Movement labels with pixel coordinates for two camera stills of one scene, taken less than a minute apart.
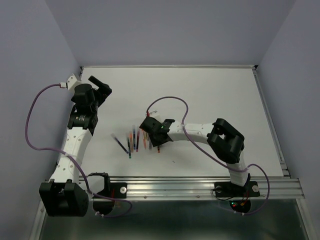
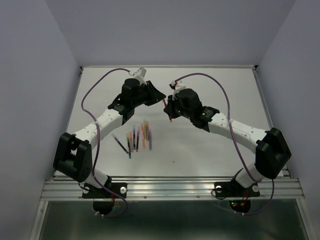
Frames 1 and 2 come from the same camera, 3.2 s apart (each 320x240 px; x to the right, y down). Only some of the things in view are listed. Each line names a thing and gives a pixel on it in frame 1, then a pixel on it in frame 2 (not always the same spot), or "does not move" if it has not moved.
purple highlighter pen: x=150 y=144 does not move
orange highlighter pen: x=144 y=138 does not move
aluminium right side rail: x=284 y=164 does not move
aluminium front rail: x=280 y=187 does not move
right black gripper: x=155 y=141 → x=169 y=108
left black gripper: x=103 y=87 → x=154 y=95
